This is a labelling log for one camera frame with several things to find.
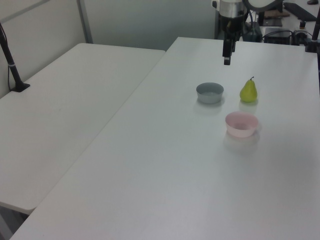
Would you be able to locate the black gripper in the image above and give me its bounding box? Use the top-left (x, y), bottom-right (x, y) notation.
top-left (219, 14), bottom-right (245, 66)

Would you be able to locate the green pear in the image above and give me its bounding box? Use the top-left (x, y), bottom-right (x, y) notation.
top-left (239, 76), bottom-right (259, 103)

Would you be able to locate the grey bowl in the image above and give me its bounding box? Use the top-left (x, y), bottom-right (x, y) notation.
top-left (195, 82), bottom-right (225, 105)

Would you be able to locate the pink bowl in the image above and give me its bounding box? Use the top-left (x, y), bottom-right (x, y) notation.
top-left (225, 111), bottom-right (259, 138)

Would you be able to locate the black control box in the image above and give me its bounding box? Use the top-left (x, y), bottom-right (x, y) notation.
top-left (261, 26), bottom-right (294, 45)

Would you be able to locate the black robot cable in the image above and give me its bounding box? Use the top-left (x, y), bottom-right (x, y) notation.
top-left (246, 9), bottom-right (256, 35)

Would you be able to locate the grey partition post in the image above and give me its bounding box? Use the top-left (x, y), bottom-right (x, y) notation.
top-left (76, 0), bottom-right (94, 45)

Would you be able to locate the black camera stand with base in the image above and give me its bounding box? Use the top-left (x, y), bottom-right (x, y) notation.
top-left (0, 21), bottom-right (31, 93)

